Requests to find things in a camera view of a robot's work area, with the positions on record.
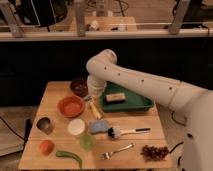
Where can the yellow corn cob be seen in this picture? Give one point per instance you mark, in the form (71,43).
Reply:
(95,111)

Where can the wooden table top board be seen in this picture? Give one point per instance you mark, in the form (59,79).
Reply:
(32,159)

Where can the red bowl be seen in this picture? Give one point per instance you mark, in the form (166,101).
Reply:
(71,106)

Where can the brown dried bunch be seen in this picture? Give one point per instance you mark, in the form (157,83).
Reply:
(152,153)

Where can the green plastic tray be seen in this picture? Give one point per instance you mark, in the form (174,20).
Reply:
(132,102)

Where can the dark maroon bowl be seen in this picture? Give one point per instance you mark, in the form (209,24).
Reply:
(79,87)

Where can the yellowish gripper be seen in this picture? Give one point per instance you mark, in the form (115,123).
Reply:
(94,96)

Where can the silver fork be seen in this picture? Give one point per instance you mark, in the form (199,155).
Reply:
(108,155)

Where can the orange tomato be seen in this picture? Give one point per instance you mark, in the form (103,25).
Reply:
(46,147)

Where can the wooden block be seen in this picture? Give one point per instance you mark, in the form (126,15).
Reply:
(115,97)

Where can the blue sponge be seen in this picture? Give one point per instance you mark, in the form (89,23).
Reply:
(100,126)

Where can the metal cup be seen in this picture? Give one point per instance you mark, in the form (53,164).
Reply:
(45,125)

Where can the white round lid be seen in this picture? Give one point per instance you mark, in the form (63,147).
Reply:
(76,127)

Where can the green chili pepper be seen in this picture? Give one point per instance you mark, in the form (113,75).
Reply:
(66,154)

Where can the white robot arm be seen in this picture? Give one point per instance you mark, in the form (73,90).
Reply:
(194,102)

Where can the green translucent cup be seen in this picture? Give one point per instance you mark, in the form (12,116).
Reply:
(86,141)

